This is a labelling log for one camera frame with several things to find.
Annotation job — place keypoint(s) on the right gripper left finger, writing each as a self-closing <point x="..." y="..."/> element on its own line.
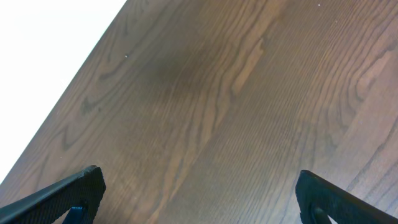
<point x="78" y="195"/>

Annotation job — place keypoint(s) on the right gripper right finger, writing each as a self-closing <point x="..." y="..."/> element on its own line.
<point x="322" y="202"/>

